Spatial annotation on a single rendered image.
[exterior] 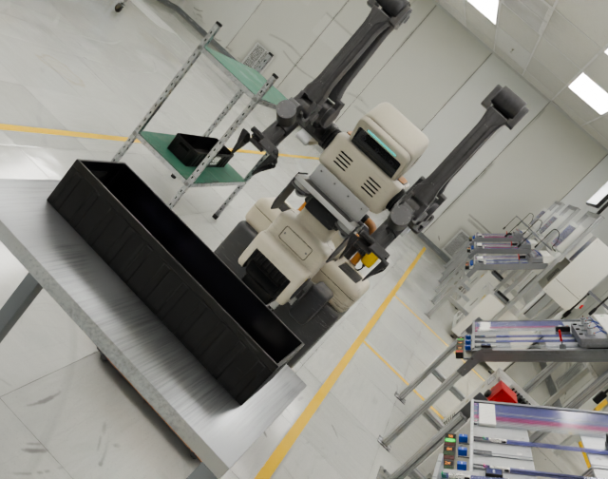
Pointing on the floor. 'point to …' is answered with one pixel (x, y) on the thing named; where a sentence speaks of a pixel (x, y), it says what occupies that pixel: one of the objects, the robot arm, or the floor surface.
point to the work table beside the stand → (123, 329)
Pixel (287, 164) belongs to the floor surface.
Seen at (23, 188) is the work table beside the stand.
